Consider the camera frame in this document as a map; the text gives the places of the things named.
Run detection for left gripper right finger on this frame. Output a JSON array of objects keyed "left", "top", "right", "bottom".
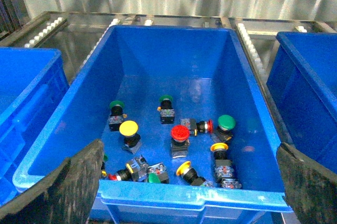
[{"left": 276, "top": 142, "right": 336, "bottom": 223}]

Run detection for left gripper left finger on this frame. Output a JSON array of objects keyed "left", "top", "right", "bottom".
[{"left": 1, "top": 139, "right": 104, "bottom": 223}]

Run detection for yellow button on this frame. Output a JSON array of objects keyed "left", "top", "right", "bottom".
[
  {"left": 210, "top": 142, "right": 234, "bottom": 184},
  {"left": 176, "top": 161, "right": 214, "bottom": 187},
  {"left": 120, "top": 120, "right": 142, "bottom": 154}
]

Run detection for red button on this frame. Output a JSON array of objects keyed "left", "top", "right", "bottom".
[
  {"left": 107, "top": 155, "right": 149, "bottom": 182},
  {"left": 171, "top": 125, "right": 190, "bottom": 159}
]

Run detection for blue source bin with buttons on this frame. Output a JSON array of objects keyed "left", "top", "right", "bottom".
[{"left": 13, "top": 26, "right": 291, "bottom": 223}]

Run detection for contact block front right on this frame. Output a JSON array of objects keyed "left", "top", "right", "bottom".
[{"left": 221, "top": 178, "right": 242, "bottom": 189}]

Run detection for green button far left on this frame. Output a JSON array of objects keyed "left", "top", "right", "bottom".
[{"left": 108, "top": 100, "right": 127, "bottom": 131}]

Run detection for green button front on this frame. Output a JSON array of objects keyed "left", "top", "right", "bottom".
[{"left": 147, "top": 162, "right": 170, "bottom": 184}]

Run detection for green button right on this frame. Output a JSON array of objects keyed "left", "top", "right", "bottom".
[{"left": 211, "top": 115, "right": 236, "bottom": 144}]

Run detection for blue empty middle bin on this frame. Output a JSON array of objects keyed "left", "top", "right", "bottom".
[{"left": 266, "top": 32, "right": 336, "bottom": 172}]

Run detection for blue far left bin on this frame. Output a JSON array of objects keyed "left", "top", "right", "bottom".
[{"left": 1, "top": 47, "right": 69, "bottom": 205}]

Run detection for red button lying sideways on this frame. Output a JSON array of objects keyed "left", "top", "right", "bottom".
[{"left": 180, "top": 118, "right": 214, "bottom": 137}]

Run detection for green button back centre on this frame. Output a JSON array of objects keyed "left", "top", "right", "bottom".
[{"left": 157, "top": 95, "right": 175, "bottom": 124}]

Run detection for metal roller rack frame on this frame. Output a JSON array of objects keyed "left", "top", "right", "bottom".
[{"left": 1, "top": 12, "right": 336, "bottom": 142}]

